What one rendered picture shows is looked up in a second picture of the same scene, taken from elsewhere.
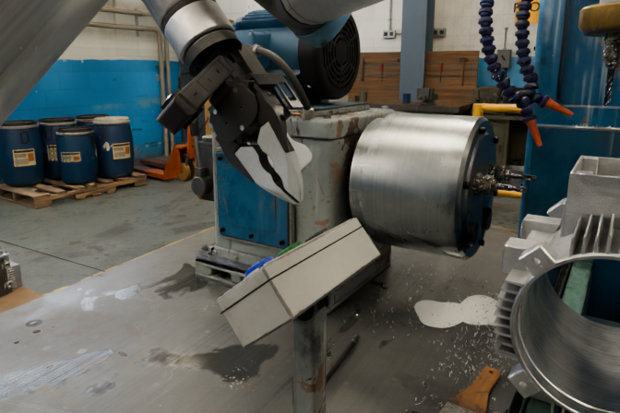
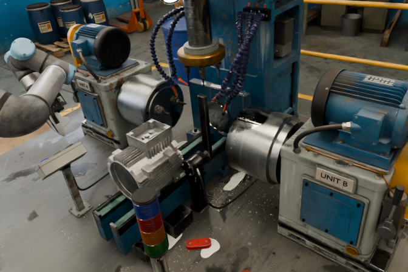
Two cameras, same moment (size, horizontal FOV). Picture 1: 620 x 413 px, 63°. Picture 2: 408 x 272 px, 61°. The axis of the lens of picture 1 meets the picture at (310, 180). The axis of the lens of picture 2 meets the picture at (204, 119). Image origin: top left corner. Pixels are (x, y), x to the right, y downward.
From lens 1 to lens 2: 99 cm
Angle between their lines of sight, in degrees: 21
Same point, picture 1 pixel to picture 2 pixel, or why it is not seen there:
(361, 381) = not seen: hidden behind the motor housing
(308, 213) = (107, 115)
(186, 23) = (23, 83)
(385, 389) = not seen: hidden behind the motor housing
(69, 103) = not seen: outside the picture
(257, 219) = (93, 115)
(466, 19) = not seen: outside the picture
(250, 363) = (84, 170)
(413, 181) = (132, 110)
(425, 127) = (138, 87)
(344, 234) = (72, 148)
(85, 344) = (36, 162)
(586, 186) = (129, 138)
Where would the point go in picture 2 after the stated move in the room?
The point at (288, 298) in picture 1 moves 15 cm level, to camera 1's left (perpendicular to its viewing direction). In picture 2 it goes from (45, 171) to (5, 170)
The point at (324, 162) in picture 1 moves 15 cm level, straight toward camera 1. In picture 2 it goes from (107, 99) to (93, 115)
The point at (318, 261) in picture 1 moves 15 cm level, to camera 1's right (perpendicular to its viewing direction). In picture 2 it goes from (59, 158) to (99, 159)
